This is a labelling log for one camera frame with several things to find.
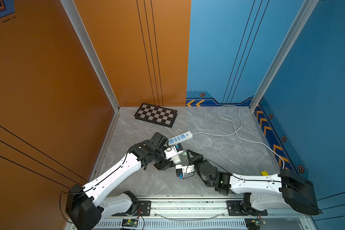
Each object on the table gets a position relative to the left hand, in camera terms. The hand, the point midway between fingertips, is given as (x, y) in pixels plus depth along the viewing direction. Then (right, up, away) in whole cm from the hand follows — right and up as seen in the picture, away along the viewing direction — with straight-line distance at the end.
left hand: (172, 157), depth 77 cm
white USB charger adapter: (+2, 0, -5) cm, 5 cm away
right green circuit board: (+41, -32, -7) cm, 52 cm away
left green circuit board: (-21, -32, -5) cm, 39 cm away
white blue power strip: (+5, +7, +22) cm, 24 cm away
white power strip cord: (+47, +12, +27) cm, 55 cm away
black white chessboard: (-11, +24, +35) cm, 44 cm away
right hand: (+10, +5, -2) cm, 11 cm away
